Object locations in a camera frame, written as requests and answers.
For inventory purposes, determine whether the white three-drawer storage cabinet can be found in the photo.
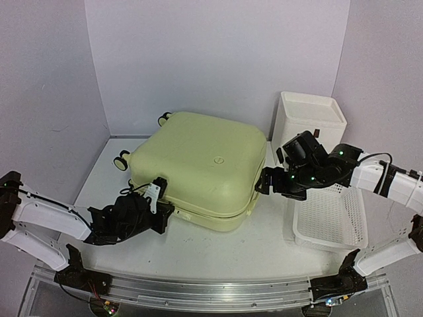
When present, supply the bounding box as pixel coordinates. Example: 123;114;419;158
271;91;347;166

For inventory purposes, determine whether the pale green hard-shell suitcase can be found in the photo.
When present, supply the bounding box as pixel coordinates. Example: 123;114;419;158
114;112;267;232

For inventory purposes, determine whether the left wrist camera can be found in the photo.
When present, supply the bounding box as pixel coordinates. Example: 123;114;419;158
143;177;167;215

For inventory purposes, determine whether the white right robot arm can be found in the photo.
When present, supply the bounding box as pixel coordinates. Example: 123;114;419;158
255;131;422;299

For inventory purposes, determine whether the white plastic mesh basket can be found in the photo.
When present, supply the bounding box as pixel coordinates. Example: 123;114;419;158
292;184;368;252

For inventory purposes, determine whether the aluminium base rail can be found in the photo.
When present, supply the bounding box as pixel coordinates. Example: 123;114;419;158
18;264;399;316

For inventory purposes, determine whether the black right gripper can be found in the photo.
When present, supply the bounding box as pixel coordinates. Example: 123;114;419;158
255;164;323;201

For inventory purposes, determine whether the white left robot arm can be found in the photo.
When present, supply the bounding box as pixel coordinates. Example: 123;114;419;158
1;171;174;295

